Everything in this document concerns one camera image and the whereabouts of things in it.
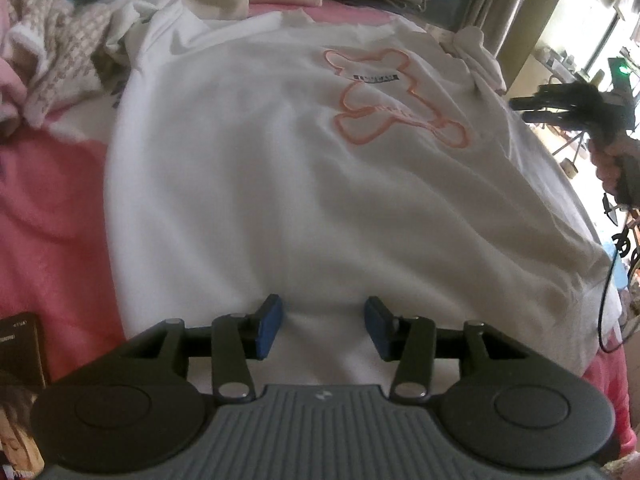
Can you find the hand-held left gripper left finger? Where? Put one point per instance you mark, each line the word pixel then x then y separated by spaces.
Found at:
pixel 267 327

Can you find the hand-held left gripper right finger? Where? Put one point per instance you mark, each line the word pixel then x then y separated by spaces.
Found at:
pixel 377 327

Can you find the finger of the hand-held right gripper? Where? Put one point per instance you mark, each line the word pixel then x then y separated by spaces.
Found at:
pixel 560 119
pixel 565 99

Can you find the white bear-print sweatshirt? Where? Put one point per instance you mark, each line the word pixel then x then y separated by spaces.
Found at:
pixel 275 185

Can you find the person's right hand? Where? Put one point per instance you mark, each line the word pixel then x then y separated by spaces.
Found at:
pixel 605 165

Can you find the metal folding table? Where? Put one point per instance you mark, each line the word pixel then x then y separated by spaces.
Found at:
pixel 570 65

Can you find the beige curtain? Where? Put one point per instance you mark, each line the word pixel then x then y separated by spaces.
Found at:
pixel 505 5

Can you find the light blue plastic stool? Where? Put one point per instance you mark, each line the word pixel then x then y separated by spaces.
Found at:
pixel 616 265

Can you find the pink floral blanket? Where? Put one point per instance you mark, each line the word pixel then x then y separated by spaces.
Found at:
pixel 55 220

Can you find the black smartphone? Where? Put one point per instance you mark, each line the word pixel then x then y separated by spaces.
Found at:
pixel 22 355

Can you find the beige patterned knit sweater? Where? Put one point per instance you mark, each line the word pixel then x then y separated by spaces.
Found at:
pixel 65 55

